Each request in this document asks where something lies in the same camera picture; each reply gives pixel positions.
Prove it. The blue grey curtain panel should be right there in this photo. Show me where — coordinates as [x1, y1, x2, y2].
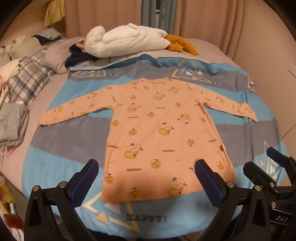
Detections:
[141, 0, 183, 35]

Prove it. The colourful printed cloth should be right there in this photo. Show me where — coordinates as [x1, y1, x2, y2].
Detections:
[0, 183, 25, 232]

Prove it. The grey crumpled cloth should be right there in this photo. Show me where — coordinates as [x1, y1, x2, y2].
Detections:
[0, 102, 29, 147]

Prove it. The plaid pillow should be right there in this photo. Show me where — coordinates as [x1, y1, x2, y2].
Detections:
[0, 38, 67, 109]

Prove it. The pink cartoon print shirt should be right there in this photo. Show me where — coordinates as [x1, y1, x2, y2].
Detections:
[38, 77, 258, 204]

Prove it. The pink pillow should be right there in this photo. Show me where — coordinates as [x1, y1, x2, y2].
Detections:
[40, 37, 79, 75]

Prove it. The white wall socket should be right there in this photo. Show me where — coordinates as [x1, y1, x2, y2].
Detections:
[282, 62, 296, 78]

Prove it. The pink curtain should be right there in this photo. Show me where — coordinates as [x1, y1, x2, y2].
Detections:
[65, 0, 245, 55]

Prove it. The yellow fringed hanging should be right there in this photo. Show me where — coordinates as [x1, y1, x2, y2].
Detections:
[44, 0, 67, 26]

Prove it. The dark striped pillow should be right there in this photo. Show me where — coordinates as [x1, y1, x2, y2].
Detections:
[32, 28, 63, 45]

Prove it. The beige pillow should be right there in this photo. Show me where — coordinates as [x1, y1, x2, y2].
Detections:
[9, 36, 44, 59]

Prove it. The dark navy garment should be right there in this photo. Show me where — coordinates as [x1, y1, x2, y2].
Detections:
[65, 44, 99, 68]

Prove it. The white goose plush toy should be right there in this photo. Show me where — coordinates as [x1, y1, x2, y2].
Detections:
[84, 23, 200, 58]

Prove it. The blue grey striped blanket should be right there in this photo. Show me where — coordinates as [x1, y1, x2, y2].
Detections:
[22, 54, 287, 233]

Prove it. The bed with pink sheet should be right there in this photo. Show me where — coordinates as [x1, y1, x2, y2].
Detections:
[0, 36, 296, 232]

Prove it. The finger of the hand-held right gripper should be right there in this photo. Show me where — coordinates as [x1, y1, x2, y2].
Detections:
[266, 147, 296, 172]
[243, 161, 281, 193]

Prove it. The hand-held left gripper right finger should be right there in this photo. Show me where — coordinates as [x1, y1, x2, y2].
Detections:
[194, 159, 272, 241]

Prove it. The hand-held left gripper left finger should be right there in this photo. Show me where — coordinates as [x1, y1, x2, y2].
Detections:
[24, 159, 100, 241]

